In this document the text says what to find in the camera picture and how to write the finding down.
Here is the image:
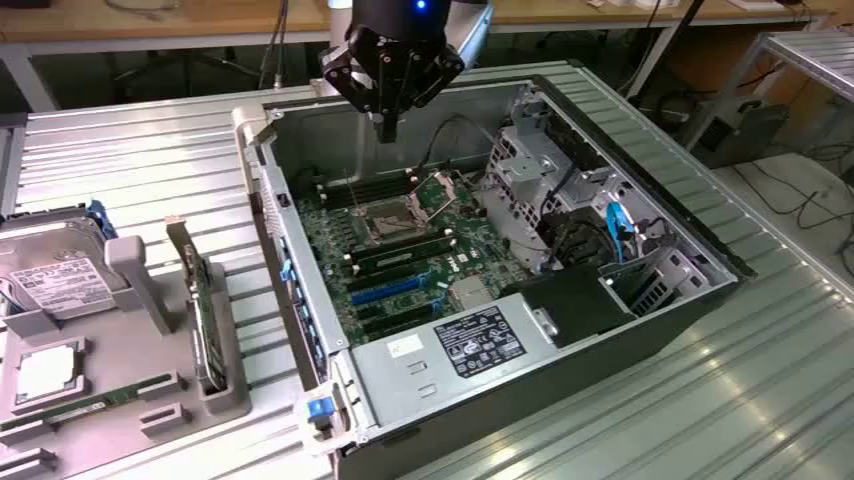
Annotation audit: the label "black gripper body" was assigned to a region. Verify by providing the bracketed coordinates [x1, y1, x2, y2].
[350, 0, 451, 52]

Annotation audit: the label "green graphics card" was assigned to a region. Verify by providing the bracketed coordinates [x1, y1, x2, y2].
[164, 213, 234, 392]

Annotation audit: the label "thin locking lever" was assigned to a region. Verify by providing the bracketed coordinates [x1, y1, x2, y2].
[342, 168, 367, 212]

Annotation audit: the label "metal socket cover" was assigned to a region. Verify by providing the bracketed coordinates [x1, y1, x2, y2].
[404, 169, 463, 220]

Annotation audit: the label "black tripod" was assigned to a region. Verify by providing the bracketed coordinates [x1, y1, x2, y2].
[108, 45, 263, 94]

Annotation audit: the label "metal disk bay cage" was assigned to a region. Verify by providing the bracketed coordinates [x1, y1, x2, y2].
[478, 123, 623, 274]

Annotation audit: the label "wooden desk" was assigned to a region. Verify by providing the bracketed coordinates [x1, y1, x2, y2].
[0, 0, 841, 114]

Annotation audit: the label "CPU socket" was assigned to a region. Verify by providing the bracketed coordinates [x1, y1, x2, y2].
[352, 198, 420, 245]

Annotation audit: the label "green motherboard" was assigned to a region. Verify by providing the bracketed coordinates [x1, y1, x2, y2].
[292, 167, 530, 347]

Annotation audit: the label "black installed RAM stick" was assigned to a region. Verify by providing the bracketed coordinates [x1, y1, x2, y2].
[351, 242, 460, 275]

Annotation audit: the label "blue expansion slot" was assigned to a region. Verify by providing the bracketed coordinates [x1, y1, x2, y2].
[348, 272, 434, 310]

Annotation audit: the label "silver chipset heatsink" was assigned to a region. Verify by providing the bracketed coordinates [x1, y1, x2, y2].
[450, 278, 500, 312]

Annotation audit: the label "open black PC case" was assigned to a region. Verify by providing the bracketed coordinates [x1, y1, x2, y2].
[230, 73, 759, 480]

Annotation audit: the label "blue disk carrier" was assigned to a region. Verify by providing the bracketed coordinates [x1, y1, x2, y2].
[79, 198, 123, 242]

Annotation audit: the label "black box on floor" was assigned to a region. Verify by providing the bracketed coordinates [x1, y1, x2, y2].
[689, 98, 790, 170]

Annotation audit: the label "black expansion slot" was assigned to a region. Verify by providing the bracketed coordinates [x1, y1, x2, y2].
[359, 303, 436, 337]

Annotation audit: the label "black fan shroud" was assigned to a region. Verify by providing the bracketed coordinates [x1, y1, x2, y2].
[516, 263, 637, 350]

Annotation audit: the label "metal slat side table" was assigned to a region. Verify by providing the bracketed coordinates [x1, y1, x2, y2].
[723, 30, 854, 134]

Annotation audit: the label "grey power supply unit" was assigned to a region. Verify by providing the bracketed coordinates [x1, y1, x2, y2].
[347, 292, 563, 432]

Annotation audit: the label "silver hard disk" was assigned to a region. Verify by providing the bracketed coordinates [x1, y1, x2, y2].
[0, 209, 134, 322]

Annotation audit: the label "blue case latch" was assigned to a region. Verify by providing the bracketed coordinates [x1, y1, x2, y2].
[304, 396, 336, 422]

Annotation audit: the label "grey parts rack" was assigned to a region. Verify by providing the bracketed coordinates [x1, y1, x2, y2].
[0, 234, 256, 480]

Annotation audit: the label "silver CPU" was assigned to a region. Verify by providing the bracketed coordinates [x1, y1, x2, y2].
[13, 346, 80, 402]

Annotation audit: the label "green RAM stick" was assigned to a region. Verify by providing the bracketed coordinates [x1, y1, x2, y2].
[0, 372, 175, 434]

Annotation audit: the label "black looped wire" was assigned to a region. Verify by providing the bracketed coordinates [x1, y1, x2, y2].
[424, 113, 500, 167]

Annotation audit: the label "grey hanging cable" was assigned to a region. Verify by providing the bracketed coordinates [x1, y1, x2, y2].
[262, 0, 294, 92]

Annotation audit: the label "black wire bundle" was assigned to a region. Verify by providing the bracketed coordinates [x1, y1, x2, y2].
[538, 212, 614, 269]

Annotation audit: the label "blue flat wire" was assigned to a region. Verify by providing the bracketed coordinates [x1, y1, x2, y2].
[603, 199, 637, 265]

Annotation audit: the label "black floor cables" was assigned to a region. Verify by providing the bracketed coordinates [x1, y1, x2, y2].
[730, 142, 854, 229]

